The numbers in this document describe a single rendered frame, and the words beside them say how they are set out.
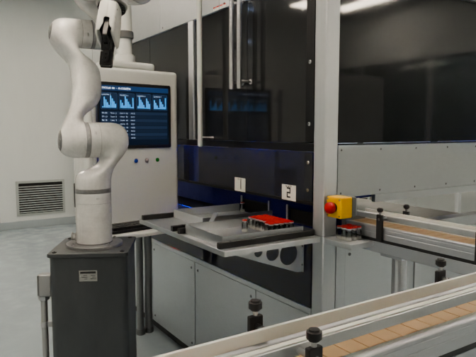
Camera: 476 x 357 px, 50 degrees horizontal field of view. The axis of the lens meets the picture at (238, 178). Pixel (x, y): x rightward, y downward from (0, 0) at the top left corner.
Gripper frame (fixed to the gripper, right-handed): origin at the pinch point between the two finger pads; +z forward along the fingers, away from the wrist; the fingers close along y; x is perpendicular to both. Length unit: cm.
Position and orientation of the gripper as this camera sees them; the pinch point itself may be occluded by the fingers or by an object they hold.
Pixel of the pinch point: (106, 59)
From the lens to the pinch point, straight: 141.6
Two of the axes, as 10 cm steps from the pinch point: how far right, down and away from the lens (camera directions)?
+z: -0.3, 9.7, -2.4
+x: 10.0, 0.5, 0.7
